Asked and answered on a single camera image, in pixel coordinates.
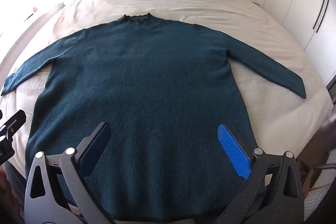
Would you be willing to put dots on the beige bed blanket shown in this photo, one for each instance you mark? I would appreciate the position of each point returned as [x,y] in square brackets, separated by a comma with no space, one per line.
[199,8]

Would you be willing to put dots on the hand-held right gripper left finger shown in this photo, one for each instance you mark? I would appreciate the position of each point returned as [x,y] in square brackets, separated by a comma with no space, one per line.
[98,140]

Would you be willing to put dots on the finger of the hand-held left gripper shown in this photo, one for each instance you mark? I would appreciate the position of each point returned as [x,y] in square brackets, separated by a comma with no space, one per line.
[14,121]

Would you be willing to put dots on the dark teal towel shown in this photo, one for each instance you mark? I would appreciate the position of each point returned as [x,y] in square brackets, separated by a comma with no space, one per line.
[147,82]

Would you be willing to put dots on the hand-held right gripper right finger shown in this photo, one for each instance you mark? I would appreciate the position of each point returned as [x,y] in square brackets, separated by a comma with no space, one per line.
[232,150]

